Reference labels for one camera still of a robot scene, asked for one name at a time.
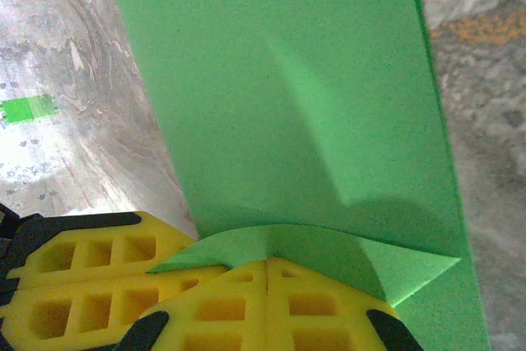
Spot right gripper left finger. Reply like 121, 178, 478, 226
117, 257, 269, 351

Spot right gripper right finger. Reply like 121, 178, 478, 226
267, 256, 424, 351

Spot small flat green brick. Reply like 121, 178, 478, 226
0, 95, 58, 125

